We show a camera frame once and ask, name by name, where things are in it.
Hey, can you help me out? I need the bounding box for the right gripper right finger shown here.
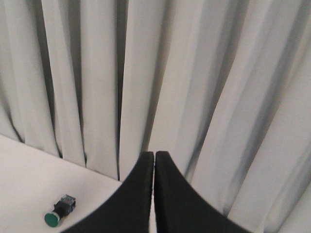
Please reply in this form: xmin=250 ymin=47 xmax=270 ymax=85
xmin=155 ymin=151 xmax=247 ymax=233

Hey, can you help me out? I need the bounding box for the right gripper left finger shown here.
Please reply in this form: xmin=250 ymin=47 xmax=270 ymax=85
xmin=63 ymin=152 xmax=154 ymax=233

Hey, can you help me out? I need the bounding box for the left green push button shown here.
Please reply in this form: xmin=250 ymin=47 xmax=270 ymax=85
xmin=44 ymin=194 xmax=76 ymax=227

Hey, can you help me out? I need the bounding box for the grey pleated curtain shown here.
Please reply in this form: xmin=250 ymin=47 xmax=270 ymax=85
xmin=0 ymin=0 xmax=311 ymax=233

